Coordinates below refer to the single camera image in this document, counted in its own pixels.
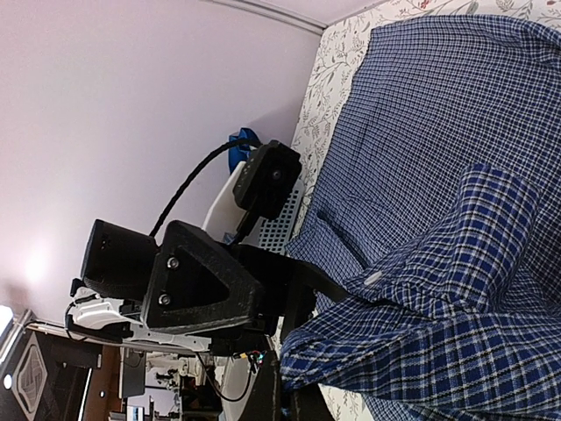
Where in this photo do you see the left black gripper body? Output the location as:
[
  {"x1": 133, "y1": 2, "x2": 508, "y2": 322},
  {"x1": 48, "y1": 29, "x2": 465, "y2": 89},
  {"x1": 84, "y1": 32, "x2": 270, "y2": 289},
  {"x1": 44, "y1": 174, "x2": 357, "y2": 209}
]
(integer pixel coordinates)
[{"x1": 80, "y1": 219, "x2": 159, "y2": 301}]

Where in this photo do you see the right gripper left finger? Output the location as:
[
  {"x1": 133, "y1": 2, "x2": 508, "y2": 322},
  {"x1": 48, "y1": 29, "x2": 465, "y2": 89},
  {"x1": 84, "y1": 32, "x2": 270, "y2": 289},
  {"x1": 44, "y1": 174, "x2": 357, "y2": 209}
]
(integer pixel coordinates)
[{"x1": 243, "y1": 351, "x2": 284, "y2": 421}]

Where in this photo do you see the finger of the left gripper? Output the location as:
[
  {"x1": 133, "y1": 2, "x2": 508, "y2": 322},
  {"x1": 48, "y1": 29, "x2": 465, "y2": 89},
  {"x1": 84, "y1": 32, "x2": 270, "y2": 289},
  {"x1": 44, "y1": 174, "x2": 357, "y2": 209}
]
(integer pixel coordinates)
[
  {"x1": 231, "y1": 245, "x2": 349, "y2": 333},
  {"x1": 141, "y1": 220, "x2": 264, "y2": 329}
]

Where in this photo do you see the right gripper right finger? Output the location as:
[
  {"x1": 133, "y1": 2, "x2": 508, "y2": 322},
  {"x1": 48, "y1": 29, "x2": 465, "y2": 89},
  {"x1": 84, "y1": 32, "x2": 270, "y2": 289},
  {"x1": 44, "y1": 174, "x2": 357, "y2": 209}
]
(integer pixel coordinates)
[{"x1": 285, "y1": 388, "x2": 335, "y2": 421}]

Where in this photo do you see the dark blue checkered shirt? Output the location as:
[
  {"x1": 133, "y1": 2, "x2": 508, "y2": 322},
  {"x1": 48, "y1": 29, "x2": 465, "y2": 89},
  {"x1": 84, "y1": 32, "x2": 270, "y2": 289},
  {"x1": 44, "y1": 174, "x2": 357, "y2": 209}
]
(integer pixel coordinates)
[{"x1": 280, "y1": 15, "x2": 560, "y2": 420}]

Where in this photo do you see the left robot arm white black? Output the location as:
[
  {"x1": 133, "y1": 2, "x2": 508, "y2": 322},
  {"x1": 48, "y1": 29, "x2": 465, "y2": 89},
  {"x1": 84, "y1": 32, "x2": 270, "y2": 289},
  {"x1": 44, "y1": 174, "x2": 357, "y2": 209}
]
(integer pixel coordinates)
[{"x1": 65, "y1": 147, "x2": 346, "y2": 420}]

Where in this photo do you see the white plastic laundry basket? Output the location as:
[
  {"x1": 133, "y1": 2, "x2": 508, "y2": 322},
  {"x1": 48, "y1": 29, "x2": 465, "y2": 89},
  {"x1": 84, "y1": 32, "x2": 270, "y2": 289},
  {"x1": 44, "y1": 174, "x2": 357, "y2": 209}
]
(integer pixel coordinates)
[{"x1": 257, "y1": 179, "x2": 304, "y2": 255}]

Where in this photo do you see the bright blue garment in basket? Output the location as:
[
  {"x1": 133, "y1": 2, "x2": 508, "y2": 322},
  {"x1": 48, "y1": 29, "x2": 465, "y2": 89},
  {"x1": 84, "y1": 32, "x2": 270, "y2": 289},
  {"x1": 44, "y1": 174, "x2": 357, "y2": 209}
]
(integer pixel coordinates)
[{"x1": 228, "y1": 127, "x2": 262, "y2": 173}]

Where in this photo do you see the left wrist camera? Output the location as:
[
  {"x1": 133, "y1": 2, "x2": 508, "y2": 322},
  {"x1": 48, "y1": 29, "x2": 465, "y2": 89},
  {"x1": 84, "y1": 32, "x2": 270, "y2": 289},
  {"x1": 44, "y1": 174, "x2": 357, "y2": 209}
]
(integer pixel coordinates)
[{"x1": 233, "y1": 140, "x2": 302, "y2": 219}]

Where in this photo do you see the left aluminium frame post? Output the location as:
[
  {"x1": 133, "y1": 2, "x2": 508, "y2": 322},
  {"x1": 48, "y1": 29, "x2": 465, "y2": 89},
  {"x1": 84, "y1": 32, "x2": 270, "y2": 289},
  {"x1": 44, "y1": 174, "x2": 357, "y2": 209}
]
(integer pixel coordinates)
[{"x1": 209, "y1": 0, "x2": 328, "y2": 35}]

